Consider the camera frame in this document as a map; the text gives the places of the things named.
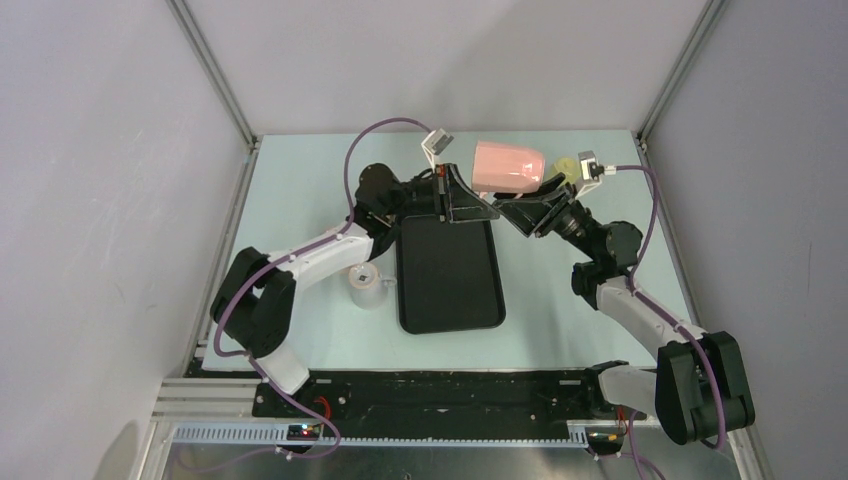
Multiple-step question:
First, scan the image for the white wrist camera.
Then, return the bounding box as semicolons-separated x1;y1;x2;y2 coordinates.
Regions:
575;151;605;198
421;128;454;171

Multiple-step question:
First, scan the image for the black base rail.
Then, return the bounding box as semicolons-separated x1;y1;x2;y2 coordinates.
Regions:
292;370;630;441

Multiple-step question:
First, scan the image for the black rectangular tray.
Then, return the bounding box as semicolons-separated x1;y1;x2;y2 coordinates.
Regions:
396;215;506;335

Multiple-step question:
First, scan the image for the yellow mug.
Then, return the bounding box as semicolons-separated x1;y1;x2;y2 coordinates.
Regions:
545;157;581;184

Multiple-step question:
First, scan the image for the clear glass mug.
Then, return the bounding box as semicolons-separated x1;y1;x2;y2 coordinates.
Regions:
347;262;397;310

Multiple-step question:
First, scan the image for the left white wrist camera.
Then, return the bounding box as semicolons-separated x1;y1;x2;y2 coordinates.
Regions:
421;128;454;171

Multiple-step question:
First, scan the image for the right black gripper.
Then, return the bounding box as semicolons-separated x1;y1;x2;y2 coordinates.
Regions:
492;173;599;262

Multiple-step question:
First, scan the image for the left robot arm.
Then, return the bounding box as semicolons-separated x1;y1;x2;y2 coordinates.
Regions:
210;163;500;417

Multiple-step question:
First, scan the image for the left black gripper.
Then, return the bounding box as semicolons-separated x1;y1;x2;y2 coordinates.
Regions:
382;164;498;225

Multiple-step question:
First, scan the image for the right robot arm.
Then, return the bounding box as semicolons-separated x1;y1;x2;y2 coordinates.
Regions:
493;184;756;448

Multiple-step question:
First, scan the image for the pink mug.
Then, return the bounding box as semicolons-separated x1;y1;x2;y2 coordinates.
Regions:
471;141;546;195

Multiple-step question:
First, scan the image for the aluminium frame rail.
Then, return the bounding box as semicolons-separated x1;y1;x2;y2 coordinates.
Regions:
154;370;627;446

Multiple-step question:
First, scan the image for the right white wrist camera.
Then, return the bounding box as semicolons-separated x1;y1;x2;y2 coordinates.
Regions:
575;151;605;198

